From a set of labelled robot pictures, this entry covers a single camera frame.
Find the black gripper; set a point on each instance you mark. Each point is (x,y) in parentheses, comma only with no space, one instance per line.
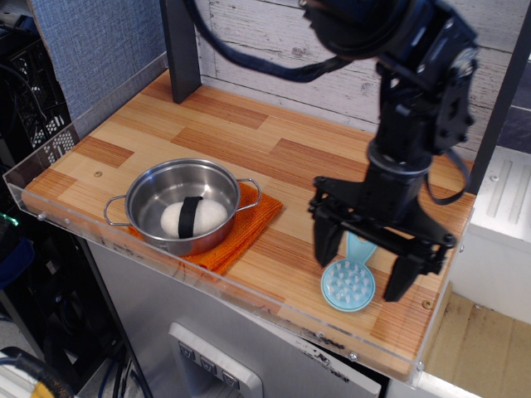
(385,210)

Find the light blue scrubber spoon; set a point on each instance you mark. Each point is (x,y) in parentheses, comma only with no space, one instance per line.
(348,285)

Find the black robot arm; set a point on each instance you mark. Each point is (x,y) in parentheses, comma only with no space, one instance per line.
(426,58)

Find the stainless steel pot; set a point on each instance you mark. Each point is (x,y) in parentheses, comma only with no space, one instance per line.
(170,182)

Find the clear acrylic table guard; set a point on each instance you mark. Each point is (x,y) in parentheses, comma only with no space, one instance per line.
(277,278)

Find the orange cloth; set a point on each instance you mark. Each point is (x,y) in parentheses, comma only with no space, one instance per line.
(248,226)

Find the white side counter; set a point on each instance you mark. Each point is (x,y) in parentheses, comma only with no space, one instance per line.
(492,267)

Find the white rice ball toy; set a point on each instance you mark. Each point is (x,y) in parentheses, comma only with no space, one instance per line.
(192,217)

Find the silver toy fridge cabinet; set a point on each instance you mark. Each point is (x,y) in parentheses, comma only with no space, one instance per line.
(148,301)

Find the black perforated crate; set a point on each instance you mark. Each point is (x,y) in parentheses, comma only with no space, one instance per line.
(33,107)

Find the dark grey right post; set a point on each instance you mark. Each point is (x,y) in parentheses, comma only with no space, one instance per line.
(502,105)

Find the dark grey post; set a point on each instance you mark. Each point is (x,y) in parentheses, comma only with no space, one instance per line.
(502,105)
(181,46)

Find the dark grey left post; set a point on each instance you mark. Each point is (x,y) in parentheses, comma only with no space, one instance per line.
(181,46)

